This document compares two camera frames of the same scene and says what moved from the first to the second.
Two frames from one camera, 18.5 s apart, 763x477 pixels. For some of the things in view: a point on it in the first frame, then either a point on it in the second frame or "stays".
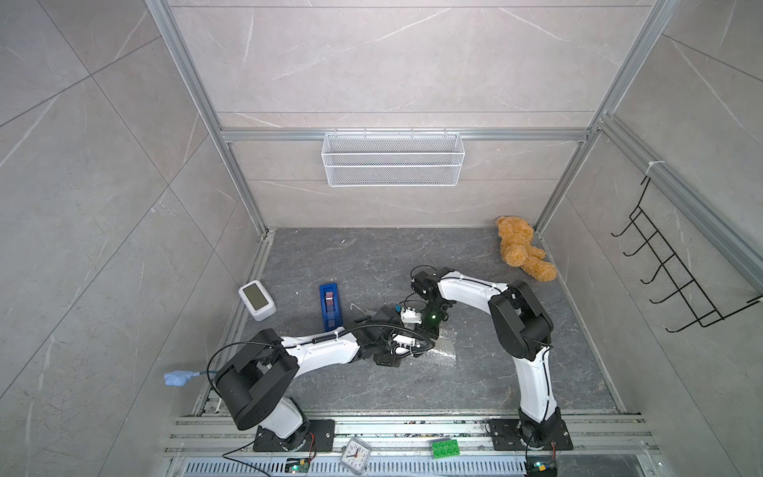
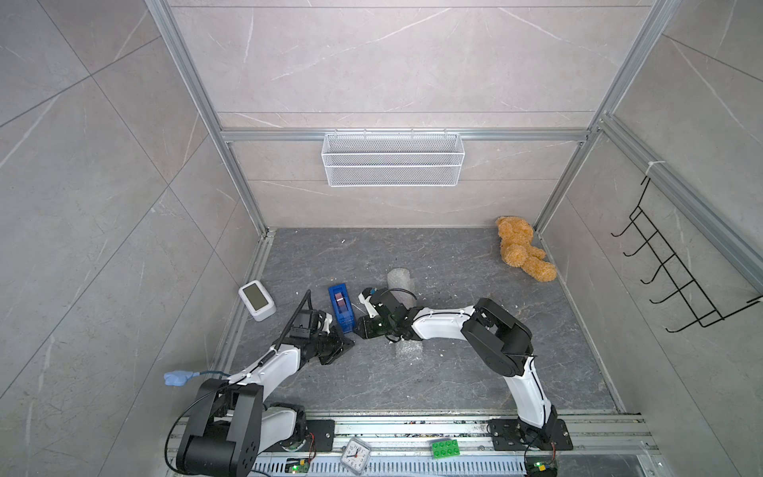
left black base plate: [318, 436] stays
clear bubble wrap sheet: [443, 354] to [402, 280]
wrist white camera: [405, 344] to [327, 322]
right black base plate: [507, 435] stays
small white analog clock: [356, 456] stays
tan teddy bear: [517, 251] stays
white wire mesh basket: [392, 159] stays
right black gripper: [432, 334] to [366, 323]
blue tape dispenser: [331, 308] to [343, 307]
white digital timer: [257, 299] stays
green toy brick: [445, 448] stays
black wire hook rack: [705, 313] stays
